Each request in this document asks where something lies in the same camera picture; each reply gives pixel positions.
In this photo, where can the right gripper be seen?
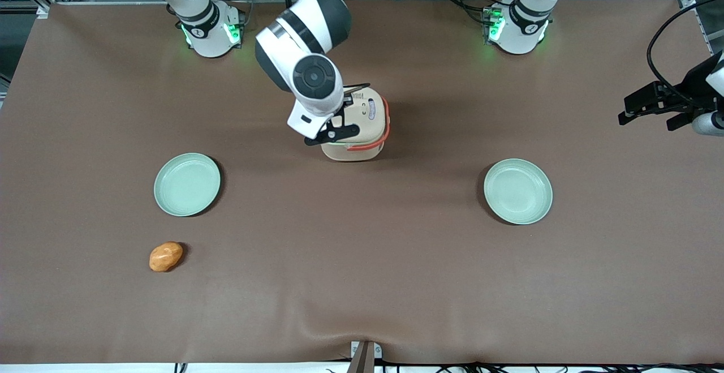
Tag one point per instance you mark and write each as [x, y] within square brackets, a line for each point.
[348, 99]

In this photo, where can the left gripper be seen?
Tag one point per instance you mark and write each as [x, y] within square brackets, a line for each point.
[693, 83]

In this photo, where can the white bottle with label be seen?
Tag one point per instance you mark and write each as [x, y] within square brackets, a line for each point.
[362, 129]

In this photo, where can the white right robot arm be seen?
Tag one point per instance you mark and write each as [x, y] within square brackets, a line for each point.
[300, 33]

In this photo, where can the pale green round plate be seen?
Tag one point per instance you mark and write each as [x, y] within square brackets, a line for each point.
[187, 184]
[518, 191]

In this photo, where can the brown table mat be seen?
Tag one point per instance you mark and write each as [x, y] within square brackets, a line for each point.
[362, 282]

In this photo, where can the orange-brown potato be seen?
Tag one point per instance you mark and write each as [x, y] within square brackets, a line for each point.
[166, 256]

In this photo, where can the metal table clamp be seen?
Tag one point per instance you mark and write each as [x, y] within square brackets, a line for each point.
[365, 356]

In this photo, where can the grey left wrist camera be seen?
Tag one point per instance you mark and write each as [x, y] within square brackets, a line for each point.
[710, 124]

